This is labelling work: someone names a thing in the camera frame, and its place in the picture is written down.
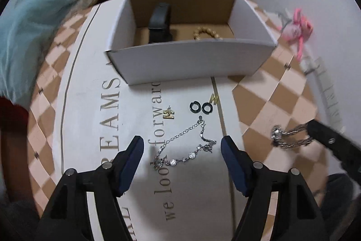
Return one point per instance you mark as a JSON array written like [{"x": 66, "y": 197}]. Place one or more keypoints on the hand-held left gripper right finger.
[{"x": 234, "y": 169}]

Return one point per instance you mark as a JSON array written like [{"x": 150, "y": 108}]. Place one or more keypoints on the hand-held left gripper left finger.
[{"x": 128, "y": 169}]

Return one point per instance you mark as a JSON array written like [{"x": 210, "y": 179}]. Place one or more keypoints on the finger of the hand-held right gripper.
[{"x": 335, "y": 142}]

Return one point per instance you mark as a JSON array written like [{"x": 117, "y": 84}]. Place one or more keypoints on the white cardboard box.
[{"x": 194, "y": 63}]

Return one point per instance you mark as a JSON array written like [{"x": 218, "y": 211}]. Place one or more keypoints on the dark grey cloth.
[{"x": 342, "y": 198}]

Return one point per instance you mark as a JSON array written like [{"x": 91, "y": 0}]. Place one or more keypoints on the gold earring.
[
  {"x": 169, "y": 114},
  {"x": 215, "y": 98}
]

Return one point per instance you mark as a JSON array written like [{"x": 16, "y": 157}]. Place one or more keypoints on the red cloth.
[{"x": 12, "y": 139}]

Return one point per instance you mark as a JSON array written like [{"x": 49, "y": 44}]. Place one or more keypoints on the pink plush toy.
[{"x": 296, "y": 27}]

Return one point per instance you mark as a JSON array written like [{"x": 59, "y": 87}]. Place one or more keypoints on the black wristband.
[{"x": 160, "y": 23}]

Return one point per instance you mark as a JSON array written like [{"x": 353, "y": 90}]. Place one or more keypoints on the teal fluffy blanket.
[{"x": 42, "y": 12}]

